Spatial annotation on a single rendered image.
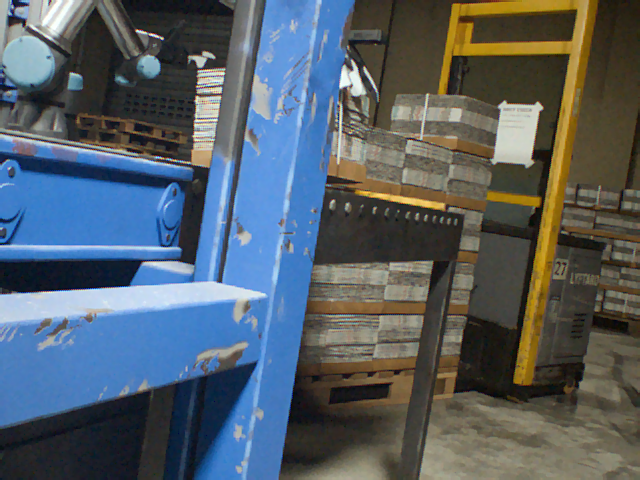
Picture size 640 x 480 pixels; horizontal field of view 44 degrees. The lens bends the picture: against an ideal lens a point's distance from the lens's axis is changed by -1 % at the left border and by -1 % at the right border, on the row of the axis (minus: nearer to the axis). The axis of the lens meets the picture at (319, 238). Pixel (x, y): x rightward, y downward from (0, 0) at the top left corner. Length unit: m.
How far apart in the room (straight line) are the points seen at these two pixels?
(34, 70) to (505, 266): 2.61
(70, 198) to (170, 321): 0.18
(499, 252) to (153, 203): 3.27
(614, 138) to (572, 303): 5.32
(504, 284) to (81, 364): 3.52
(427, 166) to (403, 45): 6.86
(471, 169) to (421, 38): 6.60
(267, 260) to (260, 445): 0.16
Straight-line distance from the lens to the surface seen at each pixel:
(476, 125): 3.44
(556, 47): 3.82
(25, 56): 1.93
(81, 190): 0.68
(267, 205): 0.66
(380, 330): 3.11
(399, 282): 3.15
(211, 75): 1.85
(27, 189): 0.64
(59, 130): 2.08
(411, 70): 9.89
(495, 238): 3.97
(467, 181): 3.41
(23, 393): 0.45
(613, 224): 7.59
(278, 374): 0.70
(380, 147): 2.97
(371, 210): 1.41
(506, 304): 3.92
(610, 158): 9.19
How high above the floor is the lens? 0.79
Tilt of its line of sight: 3 degrees down
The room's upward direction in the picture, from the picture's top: 9 degrees clockwise
